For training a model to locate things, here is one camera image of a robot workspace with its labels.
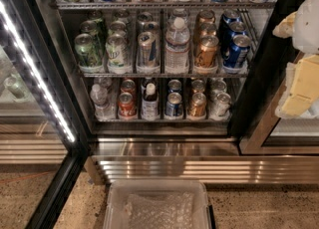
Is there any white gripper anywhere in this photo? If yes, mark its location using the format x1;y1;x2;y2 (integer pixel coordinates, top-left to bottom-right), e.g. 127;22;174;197
272;0;319;117

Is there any orange soda can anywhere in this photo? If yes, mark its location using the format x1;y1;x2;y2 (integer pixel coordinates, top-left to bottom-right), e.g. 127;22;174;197
191;79;205;94
187;93;206;117

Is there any front blue pepsi can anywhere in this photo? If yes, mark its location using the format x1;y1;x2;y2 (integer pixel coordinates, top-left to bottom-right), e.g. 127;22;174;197
223;35;251;69

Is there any blue pepsi can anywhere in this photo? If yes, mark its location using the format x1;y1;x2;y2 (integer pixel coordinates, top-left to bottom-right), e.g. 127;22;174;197
221;21;247;50
223;35;251;69

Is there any middle blue pepsi can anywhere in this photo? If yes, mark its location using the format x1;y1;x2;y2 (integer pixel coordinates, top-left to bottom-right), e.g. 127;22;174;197
221;21;247;50

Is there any rear silver can bottom shelf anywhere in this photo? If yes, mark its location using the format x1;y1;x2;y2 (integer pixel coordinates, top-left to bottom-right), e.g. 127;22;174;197
210;80;227;99

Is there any silver can shelf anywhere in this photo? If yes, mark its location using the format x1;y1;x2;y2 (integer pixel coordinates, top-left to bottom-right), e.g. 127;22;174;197
210;80;227;99
211;93;231;116

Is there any front gold can middle shelf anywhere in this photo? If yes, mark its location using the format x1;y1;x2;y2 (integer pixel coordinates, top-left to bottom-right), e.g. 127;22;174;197
194;35;219;68

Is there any front silver can bottom shelf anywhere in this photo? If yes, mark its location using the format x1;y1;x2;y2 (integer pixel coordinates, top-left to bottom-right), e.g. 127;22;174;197
211;93;231;116

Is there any middle gold can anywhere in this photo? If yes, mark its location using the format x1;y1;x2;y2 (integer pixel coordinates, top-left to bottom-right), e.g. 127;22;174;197
193;22;217;43

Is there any water bottle middle shelf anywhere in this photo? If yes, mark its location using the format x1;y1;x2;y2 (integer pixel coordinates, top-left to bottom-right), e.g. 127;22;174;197
164;17;190;74

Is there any rear blue can bottom shelf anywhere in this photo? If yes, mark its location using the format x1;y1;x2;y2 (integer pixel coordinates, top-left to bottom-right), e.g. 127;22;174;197
167;79;182;94

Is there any blue can shelf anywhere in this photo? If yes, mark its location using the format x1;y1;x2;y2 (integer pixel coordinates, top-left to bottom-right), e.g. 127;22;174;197
165;93;182;116
167;79;182;94

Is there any front blue can bottom shelf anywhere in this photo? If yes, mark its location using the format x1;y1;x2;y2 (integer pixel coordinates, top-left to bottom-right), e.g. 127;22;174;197
165;93;182;116

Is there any front silver energy can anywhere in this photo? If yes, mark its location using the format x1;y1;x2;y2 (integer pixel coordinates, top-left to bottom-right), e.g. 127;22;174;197
138;32;159;68

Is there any rear red soda can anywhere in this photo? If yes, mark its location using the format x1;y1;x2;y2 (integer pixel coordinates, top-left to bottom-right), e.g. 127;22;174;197
121;79;136;96

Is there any red soda can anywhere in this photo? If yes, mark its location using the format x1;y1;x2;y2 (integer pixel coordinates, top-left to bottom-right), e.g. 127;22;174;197
121;79;136;96
118;93;137;117

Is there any front red soda can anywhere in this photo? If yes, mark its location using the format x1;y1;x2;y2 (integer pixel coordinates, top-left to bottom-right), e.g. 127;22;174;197
118;93;137;117

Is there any front 7up can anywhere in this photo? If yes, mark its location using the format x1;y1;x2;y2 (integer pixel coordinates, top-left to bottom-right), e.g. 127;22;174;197
106;34;131;68

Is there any small water bottle bottom shelf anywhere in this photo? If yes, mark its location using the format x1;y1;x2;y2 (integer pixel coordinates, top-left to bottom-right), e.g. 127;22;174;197
90;84;114;120

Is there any front green can middle shelf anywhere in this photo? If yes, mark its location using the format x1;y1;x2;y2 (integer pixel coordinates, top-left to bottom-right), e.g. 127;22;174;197
75;33;102;68

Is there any middle green can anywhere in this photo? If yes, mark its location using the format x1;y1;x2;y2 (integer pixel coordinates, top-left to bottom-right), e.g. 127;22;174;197
80;20;104;50

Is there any glass fridge door left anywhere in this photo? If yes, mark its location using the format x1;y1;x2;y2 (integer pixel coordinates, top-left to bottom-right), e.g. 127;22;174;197
1;0;89;229

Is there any dark glass bottle white cap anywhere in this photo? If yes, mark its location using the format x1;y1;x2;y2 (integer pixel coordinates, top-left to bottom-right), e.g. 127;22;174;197
142;83;159;120

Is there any clear plastic bin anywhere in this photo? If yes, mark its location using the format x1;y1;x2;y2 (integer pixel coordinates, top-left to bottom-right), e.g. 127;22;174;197
103;179;216;229

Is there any led light strip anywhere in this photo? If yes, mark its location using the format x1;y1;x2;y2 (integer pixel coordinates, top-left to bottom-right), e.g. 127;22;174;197
0;1;76;142

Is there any middle wire shelf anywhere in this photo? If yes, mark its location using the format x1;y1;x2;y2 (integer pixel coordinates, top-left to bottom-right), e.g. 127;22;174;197
77;72;248;79

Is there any wire shelf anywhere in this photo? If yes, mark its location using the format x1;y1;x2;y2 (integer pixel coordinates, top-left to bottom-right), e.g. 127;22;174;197
52;2;275;10
77;72;248;79

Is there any upper wire shelf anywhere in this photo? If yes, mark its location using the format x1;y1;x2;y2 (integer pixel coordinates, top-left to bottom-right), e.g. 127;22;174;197
52;2;275;10

